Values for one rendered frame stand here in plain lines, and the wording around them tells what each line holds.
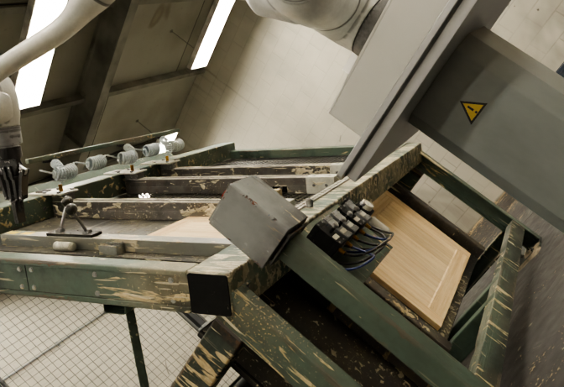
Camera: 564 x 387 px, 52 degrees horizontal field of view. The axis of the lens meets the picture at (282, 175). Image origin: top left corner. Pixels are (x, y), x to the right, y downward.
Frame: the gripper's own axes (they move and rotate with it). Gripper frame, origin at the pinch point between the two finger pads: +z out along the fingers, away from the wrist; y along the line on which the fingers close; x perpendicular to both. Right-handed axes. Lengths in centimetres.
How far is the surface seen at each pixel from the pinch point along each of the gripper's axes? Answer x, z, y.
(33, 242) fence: 12.1, 13.8, -10.1
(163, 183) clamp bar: 94, 10, -16
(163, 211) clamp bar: 48, 12, 17
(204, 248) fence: 12, 13, 58
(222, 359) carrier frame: -12, 33, 76
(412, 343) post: -10, 24, 122
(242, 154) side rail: 199, 13, -32
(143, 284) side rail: -13, 15, 55
